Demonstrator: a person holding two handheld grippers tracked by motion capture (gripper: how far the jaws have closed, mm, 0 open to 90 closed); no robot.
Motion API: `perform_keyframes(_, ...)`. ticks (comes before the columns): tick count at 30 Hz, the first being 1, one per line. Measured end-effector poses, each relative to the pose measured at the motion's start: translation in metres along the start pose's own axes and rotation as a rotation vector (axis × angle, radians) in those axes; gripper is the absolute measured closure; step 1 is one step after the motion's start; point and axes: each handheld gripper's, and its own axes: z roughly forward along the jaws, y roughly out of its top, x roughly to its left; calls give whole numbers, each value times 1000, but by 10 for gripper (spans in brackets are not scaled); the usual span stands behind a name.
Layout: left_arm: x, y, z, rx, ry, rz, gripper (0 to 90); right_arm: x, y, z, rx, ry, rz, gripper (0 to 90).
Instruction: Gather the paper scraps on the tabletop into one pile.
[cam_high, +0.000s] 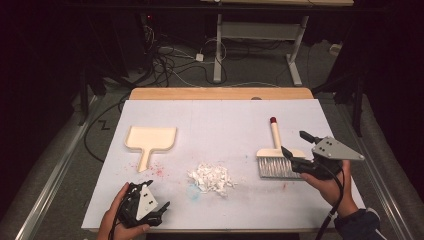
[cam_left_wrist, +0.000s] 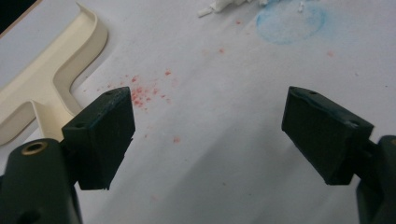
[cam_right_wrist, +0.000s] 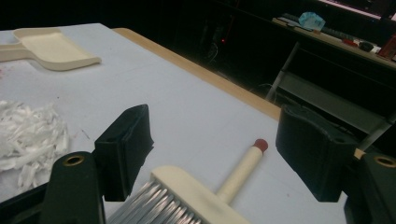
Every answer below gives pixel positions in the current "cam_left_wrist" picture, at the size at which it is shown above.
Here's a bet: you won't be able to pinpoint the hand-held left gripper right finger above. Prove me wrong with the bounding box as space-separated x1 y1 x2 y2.
281 86 375 187

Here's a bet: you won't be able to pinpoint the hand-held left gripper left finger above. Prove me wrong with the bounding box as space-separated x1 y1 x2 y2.
61 86 136 191

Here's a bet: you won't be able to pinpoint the cream plastic dustpan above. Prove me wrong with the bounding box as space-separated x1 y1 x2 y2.
0 2 109 147

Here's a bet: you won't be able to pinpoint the scattered red crumbs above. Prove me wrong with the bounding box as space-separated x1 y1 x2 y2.
106 18 335 146

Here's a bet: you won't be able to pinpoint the white table cover board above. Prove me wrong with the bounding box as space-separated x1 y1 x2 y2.
0 0 396 224

